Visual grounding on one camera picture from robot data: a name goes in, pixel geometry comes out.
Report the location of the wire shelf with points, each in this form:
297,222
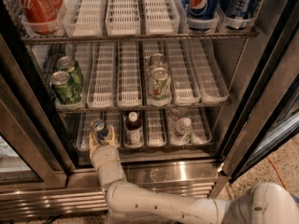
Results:
141,107
43,40
147,150

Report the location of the brown juice bottle white cap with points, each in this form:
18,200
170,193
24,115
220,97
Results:
134,129

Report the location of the clear water bottle front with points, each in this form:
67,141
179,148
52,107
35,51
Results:
182,131

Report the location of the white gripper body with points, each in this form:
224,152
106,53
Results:
102,156

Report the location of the top wire shelf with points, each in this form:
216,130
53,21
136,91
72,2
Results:
43,40

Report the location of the middle wire shelf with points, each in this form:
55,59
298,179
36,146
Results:
141,107

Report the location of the stainless steel fridge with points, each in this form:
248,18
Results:
42,174

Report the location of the white green can rear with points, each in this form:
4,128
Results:
157,60

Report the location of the clear water bottle rear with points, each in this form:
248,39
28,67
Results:
177,113

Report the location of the fridge glass door right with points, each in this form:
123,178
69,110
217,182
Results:
268,114

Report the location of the bottom wire shelf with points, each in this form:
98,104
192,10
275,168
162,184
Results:
147,150

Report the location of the blue pepsi can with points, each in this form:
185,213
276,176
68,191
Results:
200,13

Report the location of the clear water bottle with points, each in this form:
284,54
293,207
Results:
182,131
177,113

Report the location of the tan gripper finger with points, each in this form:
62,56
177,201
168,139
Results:
93,144
111,140

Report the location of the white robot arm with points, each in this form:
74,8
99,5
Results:
127,203

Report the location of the red coca-cola can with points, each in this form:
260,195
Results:
41,15

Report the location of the red bull can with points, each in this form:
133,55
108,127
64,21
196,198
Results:
99,129

